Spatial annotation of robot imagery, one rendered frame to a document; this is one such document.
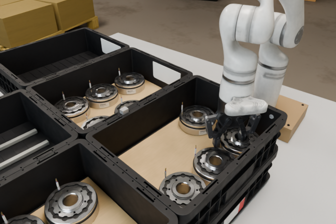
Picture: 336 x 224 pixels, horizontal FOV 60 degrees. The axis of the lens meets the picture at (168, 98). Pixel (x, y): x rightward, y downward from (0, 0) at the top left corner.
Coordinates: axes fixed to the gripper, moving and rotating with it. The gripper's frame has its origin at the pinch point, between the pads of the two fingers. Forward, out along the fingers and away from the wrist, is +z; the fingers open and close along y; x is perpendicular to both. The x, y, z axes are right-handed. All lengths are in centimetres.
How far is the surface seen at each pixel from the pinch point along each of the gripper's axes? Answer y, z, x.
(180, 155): 12.6, 2.1, 0.5
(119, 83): 26.8, -1.1, -32.6
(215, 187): 10.1, -7.9, 19.5
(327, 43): -212, 86, -235
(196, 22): -78, 86, -333
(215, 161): 5.2, 0.4, 5.7
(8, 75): 60, -8, -31
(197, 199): 14.0, -7.9, 21.5
